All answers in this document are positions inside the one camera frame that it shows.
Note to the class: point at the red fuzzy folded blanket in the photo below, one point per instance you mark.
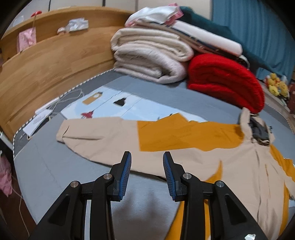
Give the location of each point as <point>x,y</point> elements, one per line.
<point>226,80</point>

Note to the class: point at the teal shark plush toy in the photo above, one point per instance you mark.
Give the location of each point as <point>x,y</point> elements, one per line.
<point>190,17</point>

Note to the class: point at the beige and mustard hooded jacket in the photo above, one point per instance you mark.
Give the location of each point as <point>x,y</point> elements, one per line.
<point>258,175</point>

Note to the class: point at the wooden headboard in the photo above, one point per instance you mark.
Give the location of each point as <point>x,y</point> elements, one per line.
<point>56,63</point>

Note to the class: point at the cream folded fleece blanket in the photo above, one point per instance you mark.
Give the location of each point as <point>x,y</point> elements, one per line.
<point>153,55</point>

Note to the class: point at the blue curtain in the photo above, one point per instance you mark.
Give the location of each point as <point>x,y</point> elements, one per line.
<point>261,32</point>

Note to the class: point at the white folded pillow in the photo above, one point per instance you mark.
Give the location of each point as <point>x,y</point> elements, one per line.
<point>206,37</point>

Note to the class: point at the yellow plush toys pile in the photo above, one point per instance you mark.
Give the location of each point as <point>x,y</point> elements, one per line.
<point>277,86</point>

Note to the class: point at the pink paper bag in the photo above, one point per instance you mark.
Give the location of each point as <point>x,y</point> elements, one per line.
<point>26,39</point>

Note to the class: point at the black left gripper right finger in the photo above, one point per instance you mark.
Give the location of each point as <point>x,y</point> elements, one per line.
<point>173,173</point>

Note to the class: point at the white pink folded cloth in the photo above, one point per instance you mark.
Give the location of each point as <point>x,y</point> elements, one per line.
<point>161,15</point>

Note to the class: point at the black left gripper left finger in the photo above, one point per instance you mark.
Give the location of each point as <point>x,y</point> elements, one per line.
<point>120,176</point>

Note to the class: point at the crumpled silver plastic wrapper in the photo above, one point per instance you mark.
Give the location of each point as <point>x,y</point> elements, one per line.
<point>74,25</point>

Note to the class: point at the white papers on bed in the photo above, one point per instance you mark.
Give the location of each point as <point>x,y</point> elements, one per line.
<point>40,115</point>

